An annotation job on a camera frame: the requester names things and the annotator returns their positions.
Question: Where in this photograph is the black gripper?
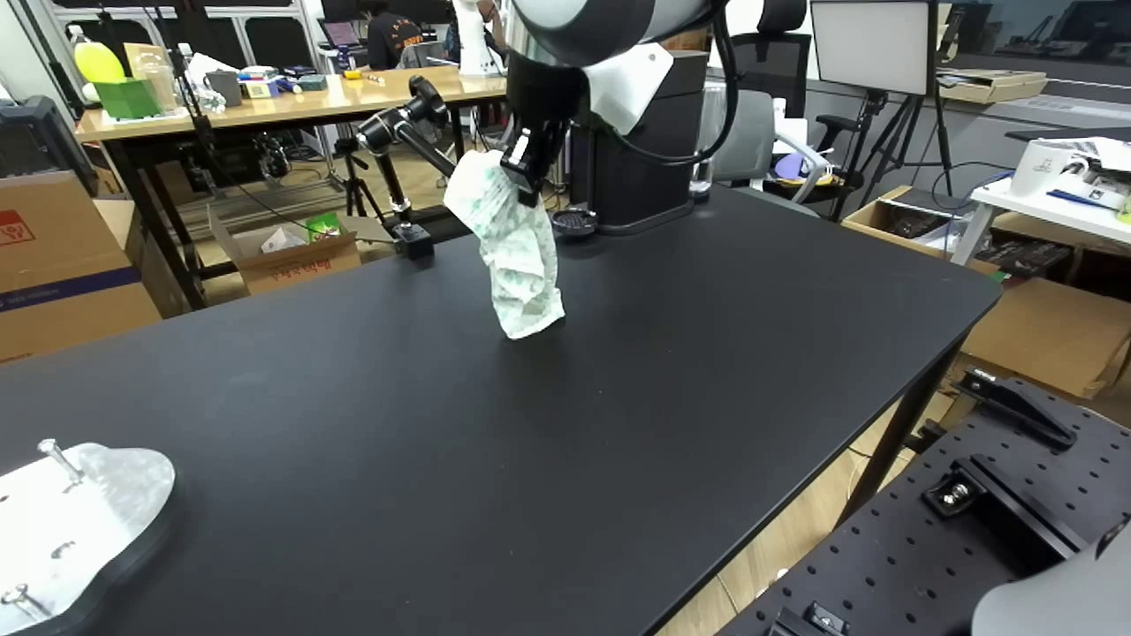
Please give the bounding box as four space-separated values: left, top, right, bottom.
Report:
498 51 589 210

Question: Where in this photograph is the white green-patterned towel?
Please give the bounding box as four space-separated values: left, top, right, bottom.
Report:
439 147 568 347

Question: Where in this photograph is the black tripod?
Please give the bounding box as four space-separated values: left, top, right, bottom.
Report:
844 90 959 221
333 143 399 241

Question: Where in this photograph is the person in dark clothes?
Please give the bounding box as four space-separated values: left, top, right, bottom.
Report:
356 2 436 75

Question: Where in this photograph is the green plastic bag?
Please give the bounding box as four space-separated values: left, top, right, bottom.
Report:
300 208 347 243

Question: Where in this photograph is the grey white office chair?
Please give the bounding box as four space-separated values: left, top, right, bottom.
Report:
699 83 836 194

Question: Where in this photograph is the open cardboard box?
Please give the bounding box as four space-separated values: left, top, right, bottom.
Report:
228 208 366 299

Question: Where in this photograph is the long wooden work table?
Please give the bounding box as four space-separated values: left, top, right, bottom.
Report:
73 64 514 310

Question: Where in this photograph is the black chair back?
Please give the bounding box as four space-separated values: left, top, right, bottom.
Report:
238 9 320 75

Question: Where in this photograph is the white board on tripod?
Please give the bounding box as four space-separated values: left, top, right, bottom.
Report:
805 0 948 103

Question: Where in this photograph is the wooden tray box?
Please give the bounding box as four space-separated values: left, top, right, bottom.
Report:
838 180 983 259

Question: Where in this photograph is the green box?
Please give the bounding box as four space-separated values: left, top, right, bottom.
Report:
93 77 162 123

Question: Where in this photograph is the yellow object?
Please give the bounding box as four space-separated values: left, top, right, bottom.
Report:
72 32 131 87

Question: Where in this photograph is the large cardboard box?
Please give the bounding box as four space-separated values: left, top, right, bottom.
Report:
0 167 168 368

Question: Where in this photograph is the black case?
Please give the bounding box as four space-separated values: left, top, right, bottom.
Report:
0 90 98 186

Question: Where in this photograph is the small black clamp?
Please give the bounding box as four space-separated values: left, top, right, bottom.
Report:
765 600 853 636

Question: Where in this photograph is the black perforated breadboard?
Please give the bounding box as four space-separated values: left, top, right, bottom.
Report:
714 385 1131 636

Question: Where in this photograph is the black clamp with silver screws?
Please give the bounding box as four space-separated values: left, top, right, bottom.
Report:
924 454 1082 559

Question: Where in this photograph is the white side desk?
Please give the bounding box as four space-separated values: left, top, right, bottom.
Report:
951 173 1131 273

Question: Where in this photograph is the long black clamp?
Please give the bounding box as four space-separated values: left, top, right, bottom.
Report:
959 362 1082 454

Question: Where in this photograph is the white paper stack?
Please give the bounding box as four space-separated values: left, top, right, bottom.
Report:
1008 130 1131 216

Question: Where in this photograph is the clear plastic dish rack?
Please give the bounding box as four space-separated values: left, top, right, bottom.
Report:
0 433 182 636

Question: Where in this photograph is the grey rounded cover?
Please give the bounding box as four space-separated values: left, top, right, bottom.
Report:
968 552 1131 636

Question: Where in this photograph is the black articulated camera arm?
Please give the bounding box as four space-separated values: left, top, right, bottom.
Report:
333 75 462 269

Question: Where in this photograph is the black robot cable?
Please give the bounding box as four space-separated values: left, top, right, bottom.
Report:
588 0 747 170

